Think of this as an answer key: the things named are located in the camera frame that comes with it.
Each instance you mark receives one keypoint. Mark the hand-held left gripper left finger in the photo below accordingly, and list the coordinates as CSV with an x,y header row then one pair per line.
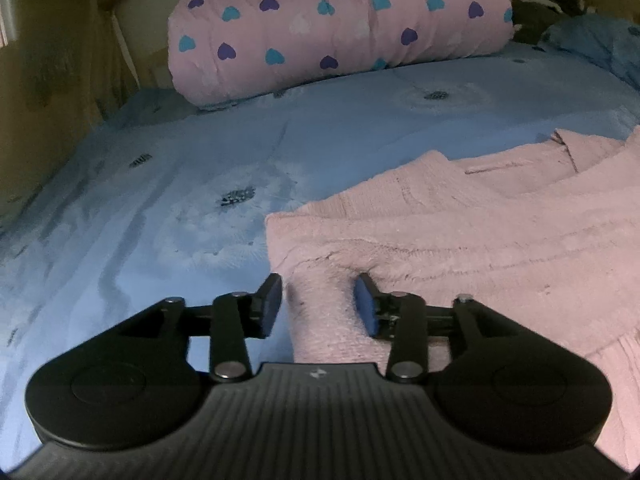
x,y
270,307

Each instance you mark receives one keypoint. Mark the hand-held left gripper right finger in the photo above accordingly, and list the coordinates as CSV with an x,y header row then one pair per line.
x,y
363,307

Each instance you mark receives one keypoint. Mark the pink knit cardigan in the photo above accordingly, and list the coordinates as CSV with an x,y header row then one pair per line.
x,y
475,245

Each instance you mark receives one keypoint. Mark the blue dandelion-print bed sheet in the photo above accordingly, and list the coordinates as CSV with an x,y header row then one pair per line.
x,y
175,200

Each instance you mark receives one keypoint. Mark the pink heart-patterned pillow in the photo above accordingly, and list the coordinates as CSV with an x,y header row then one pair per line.
x,y
340,30

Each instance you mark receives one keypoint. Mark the wooden bed headboard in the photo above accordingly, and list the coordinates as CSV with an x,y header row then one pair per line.
x,y
150,55

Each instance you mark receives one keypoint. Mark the dark fluffy cloth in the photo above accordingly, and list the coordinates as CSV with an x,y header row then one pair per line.
x,y
540,7

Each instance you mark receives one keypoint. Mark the blue dandelion-print pillow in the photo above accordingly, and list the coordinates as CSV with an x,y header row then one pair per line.
x,y
600,45

